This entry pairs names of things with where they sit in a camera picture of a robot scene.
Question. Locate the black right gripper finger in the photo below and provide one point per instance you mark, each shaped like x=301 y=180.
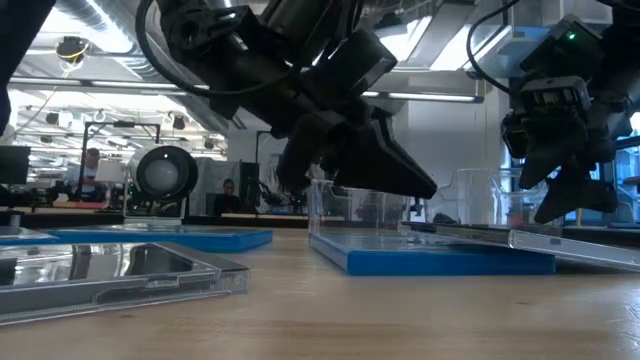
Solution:
x=552 y=150
x=580 y=202

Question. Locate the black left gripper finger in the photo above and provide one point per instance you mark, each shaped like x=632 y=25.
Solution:
x=307 y=150
x=385 y=165

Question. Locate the clear black jewel case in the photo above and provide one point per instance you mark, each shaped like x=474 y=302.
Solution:
x=575 y=250
x=100 y=280

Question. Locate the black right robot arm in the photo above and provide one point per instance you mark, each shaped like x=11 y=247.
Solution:
x=560 y=50

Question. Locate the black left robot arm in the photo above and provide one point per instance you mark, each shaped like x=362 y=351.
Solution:
x=210 y=30

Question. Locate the clear plastic bin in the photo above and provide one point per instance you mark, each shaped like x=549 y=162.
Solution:
x=480 y=195
x=320 y=210

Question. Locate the person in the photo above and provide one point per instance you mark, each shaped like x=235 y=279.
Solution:
x=90 y=172
x=227 y=197

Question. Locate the grey fabric cover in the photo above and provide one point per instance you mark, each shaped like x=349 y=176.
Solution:
x=205 y=185

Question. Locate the long ceiling light bar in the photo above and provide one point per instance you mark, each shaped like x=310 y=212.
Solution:
x=125 y=85

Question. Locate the black ceiling sensor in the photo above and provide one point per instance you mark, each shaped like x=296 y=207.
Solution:
x=72 y=49

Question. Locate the black monitor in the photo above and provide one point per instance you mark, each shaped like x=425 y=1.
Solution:
x=14 y=165

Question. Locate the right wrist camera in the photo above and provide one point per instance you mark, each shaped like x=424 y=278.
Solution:
x=555 y=97

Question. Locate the silver ventilation duct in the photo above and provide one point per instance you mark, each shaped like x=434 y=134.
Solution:
x=100 y=20

